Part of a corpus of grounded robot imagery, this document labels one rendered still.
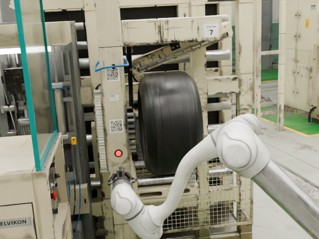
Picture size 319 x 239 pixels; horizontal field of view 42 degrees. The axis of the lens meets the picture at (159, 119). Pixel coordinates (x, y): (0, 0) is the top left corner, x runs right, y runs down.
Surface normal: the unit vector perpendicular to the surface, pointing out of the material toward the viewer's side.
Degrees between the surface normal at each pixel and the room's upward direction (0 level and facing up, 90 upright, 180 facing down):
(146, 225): 92
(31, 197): 90
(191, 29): 90
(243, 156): 84
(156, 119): 71
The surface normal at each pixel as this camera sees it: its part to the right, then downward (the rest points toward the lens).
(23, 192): 0.12, 0.23
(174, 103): 0.07, -0.36
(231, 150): -0.26, 0.18
